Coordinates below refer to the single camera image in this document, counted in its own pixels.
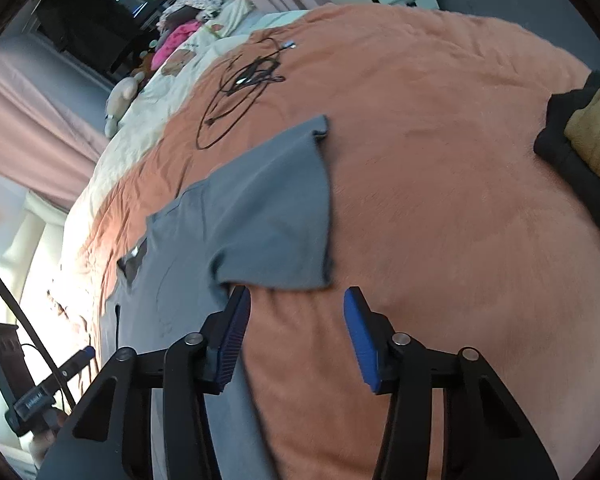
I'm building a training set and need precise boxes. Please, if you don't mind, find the grey t-shirt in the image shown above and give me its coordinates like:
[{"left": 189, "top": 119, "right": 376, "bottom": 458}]
[{"left": 99, "top": 114, "right": 337, "bottom": 480}]

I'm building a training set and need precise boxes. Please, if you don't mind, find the left hand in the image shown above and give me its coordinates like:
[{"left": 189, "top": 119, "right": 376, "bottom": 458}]
[{"left": 29, "top": 410, "right": 68, "bottom": 469}]

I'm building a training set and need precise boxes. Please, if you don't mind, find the orange bed blanket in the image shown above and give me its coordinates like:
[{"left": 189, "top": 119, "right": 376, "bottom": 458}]
[{"left": 79, "top": 6, "right": 600, "bottom": 479}]

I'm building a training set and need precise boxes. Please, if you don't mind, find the pink curtain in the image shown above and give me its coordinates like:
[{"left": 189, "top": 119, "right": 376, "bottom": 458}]
[{"left": 0, "top": 53, "right": 108, "bottom": 210}]

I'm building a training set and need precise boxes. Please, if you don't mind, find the black folded garment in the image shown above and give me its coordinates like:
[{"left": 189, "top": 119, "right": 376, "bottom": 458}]
[{"left": 533, "top": 70, "right": 600, "bottom": 229}]

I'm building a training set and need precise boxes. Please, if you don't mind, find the beige plush toy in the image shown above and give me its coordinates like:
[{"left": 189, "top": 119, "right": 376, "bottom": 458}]
[{"left": 104, "top": 72, "right": 145, "bottom": 139}]

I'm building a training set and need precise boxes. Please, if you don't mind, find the brown bear pillow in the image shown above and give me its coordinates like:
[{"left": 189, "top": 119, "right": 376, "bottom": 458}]
[{"left": 160, "top": 49, "right": 196, "bottom": 76}]

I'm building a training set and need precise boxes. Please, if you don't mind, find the pink garment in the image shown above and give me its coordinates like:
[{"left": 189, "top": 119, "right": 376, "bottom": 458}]
[{"left": 151, "top": 20, "right": 201, "bottom": 70}]

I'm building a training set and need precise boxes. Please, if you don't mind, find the cream duvet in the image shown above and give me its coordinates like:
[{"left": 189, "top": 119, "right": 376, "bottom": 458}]
[{"left": 60, "top": 0, "right": 304, "bottom": 276}]

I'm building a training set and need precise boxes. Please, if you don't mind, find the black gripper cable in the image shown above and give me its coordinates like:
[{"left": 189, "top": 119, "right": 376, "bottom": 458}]
[{"left": 0, "top": 249, "right": 78, "bottom": 411}]

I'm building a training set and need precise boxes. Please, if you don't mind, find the black cable bundle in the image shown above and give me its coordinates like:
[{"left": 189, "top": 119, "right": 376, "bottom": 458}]
[{"left": 194, "top": 34, "right": 297, "bottom": 152}]

